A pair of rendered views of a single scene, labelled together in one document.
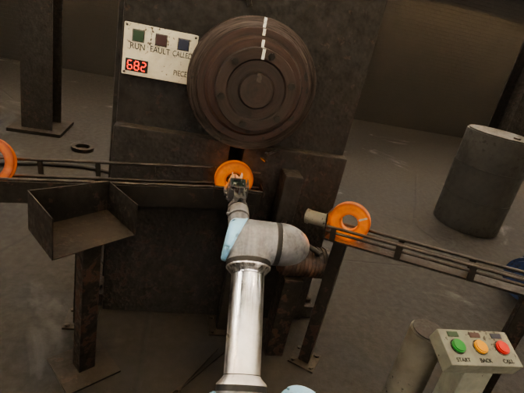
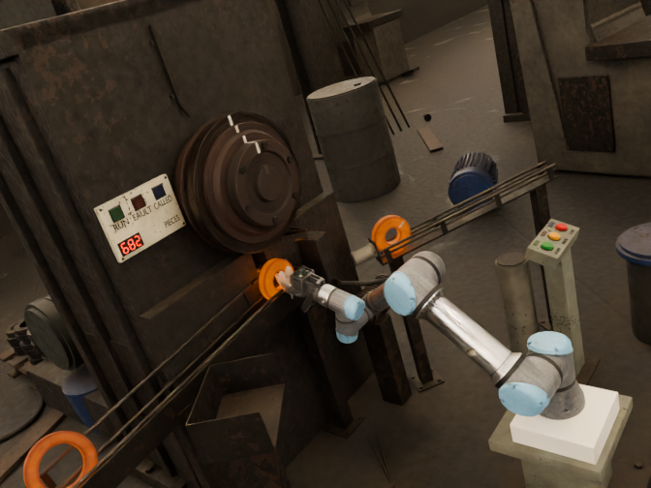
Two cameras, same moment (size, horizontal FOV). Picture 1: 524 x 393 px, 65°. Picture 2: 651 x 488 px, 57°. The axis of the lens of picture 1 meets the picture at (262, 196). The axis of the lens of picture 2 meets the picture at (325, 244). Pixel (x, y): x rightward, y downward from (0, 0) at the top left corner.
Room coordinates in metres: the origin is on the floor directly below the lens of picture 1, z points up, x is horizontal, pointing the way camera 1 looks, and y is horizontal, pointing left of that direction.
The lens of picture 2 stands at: (-0.24, 0.95, 1.63)
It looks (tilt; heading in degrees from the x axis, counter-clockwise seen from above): 23 degrees down; 329
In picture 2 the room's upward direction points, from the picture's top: 17 degrees counter-clockwise
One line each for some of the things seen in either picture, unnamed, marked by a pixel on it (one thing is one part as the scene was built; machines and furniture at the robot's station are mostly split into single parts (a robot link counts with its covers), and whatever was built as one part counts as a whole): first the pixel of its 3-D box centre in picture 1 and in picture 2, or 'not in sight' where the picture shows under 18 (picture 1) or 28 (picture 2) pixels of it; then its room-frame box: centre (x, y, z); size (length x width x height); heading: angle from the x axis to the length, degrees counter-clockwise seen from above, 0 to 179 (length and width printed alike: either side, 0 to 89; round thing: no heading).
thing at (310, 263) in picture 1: (293, 300); (387, 340); (1.50, -0.23, 0.27); 0.22 x 0.13 x 0.53; 104
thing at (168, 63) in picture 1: (160, 54); (142, 217); (1.57, 0.48, 1.15); 0.26 x 0.02 x 0.18; 104
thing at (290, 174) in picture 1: (285, 198); (320, 261); (1.62, -0.10, 0.68); 0.11 x 0.08 x 0.24; 14
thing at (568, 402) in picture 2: not in sight; (555, 388); (0.68, -0.19, 0.41); 0.15 x 0.15 x 0.10
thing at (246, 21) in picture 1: (251, 85); (245, 183); (1.55, 0.12, 1.11); 0.47 x 0.06 x 0.47; 104
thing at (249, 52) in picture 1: (255, 90); (264, 183); (1.45, 0.10, 1.11); 0.28 x 0.06 x 0.28; 104
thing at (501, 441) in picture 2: not in sight; (560, 423); (0.68, -0.19, 0.28); 0.32 x 0.32 x 0.04; 14
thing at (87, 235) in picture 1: (80, 291); (271, 481); (1.15, 0.55, 0.36); 0.26 x 0.20 x 0.72; 139
